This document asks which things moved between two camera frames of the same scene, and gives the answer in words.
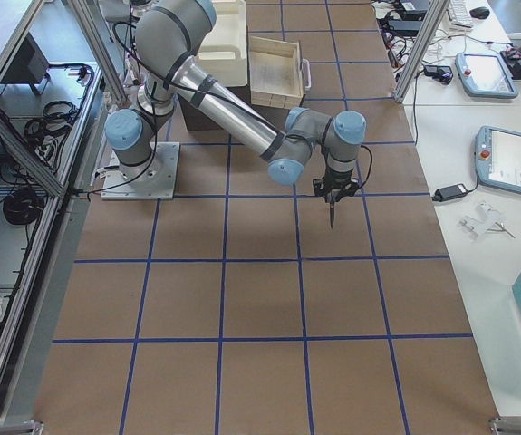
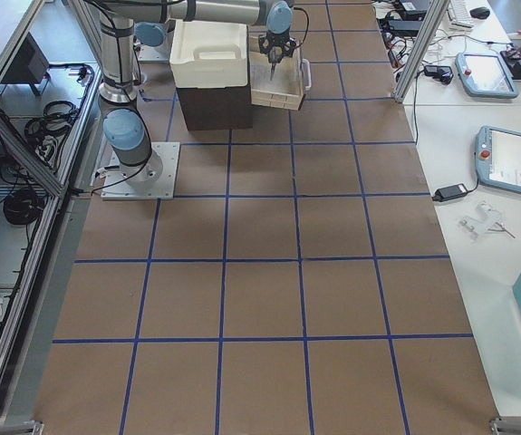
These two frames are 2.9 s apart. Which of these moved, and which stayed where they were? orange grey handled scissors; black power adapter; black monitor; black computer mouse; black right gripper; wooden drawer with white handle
Moved: black right gripper; orange grey handled scissors
Stayed: black computer mouse; wooden drawer with white handle; black monitor; black power adapter
